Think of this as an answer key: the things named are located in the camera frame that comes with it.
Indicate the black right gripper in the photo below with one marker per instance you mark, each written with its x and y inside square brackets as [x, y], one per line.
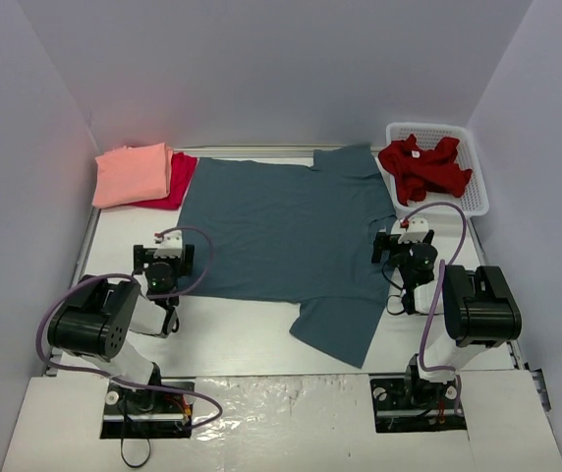
[379, 245]

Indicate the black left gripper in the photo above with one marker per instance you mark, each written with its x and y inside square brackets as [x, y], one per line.
[140, 257]

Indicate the teal blue t shirt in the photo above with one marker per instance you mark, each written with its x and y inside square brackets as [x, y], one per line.
[296, 234]

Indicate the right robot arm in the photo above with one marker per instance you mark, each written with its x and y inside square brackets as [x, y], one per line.
[467, 311]

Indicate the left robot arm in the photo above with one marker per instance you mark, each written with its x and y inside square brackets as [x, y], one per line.
[93, 324]

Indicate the crumpled dark red t shirt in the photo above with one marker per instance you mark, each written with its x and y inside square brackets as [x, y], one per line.
[418, 171]

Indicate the white perforated plastic basket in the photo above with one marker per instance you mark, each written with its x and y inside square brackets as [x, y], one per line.
[474, 202]

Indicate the folded salmon pink t shirt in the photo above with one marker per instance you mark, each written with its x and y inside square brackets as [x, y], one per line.
[128, 175]

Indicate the folded magenta t shirt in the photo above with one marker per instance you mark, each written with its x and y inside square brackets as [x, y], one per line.
[183, 167]

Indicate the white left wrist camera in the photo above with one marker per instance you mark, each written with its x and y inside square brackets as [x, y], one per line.
[169, 245]

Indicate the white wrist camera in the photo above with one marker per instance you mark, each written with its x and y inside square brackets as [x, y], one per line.
[413, 228]
[169, 245]

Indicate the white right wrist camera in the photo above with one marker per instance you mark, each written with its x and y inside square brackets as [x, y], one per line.
[413, 228]

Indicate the aluminium table edge rail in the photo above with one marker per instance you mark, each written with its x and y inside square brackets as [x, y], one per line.
[493, 282]

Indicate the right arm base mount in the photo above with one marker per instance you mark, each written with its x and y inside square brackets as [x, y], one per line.
[403, 406]

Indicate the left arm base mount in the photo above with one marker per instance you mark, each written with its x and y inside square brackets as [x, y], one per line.
[145, 414]

